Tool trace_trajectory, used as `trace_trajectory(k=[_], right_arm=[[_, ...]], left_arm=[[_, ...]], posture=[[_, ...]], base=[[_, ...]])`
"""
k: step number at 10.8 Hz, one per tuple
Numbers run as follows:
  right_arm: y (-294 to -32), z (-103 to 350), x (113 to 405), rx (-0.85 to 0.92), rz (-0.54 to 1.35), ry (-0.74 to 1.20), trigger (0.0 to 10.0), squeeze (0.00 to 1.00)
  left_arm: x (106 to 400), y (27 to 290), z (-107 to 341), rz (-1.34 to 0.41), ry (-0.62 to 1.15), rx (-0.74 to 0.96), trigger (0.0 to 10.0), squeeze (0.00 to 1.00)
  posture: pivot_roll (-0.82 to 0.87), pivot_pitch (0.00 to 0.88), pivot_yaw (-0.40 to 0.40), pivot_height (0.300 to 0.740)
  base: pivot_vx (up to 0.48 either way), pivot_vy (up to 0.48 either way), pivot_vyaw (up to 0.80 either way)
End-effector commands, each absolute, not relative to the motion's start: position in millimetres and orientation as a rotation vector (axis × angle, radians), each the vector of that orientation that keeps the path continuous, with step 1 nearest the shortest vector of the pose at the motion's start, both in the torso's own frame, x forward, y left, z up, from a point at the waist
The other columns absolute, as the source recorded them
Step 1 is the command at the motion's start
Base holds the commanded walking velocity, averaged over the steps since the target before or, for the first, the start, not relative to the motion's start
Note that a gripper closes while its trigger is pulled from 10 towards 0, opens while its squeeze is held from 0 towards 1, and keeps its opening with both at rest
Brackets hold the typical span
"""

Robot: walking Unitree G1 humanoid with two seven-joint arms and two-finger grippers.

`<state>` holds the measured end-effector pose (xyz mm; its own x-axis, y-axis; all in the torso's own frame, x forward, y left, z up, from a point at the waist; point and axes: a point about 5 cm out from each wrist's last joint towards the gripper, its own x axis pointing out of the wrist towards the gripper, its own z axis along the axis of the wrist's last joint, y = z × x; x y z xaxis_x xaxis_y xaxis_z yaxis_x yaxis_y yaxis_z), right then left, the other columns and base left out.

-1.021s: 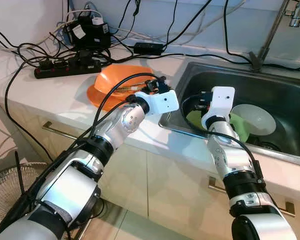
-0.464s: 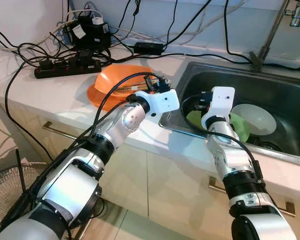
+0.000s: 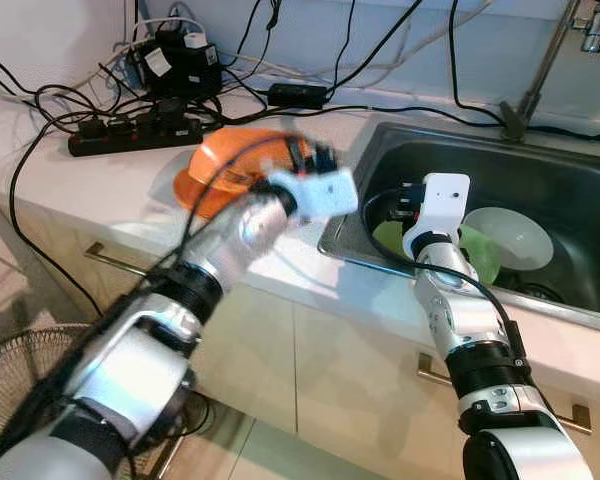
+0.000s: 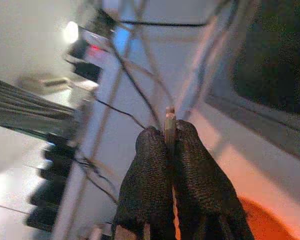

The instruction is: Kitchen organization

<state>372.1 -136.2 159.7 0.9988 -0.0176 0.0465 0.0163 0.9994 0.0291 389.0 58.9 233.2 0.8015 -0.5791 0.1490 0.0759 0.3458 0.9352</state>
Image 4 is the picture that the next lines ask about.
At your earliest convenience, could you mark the black charger cluster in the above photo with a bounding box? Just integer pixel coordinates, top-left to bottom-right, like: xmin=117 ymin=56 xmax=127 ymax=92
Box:
xmin=62 ymin=21 xmax=111 ymax=83

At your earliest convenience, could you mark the black power cable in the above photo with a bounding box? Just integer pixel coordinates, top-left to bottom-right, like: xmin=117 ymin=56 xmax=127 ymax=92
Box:
xmin=93 ymin=97 xmax=147 ymax=130

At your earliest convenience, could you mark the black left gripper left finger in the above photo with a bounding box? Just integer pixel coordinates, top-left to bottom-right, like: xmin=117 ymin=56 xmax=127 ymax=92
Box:
xmin=111 ymin=126 xmax=176 ymax=240

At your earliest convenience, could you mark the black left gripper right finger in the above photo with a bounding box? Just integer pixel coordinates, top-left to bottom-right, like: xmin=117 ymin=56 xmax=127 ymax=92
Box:
xmin=173 ymin=119 xmax=255 ymax=240

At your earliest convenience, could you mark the orange plastic bowl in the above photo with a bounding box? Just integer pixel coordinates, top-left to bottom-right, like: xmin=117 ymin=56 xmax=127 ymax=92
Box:
xmin=236 ymin=196 xmax=298 ymax=240

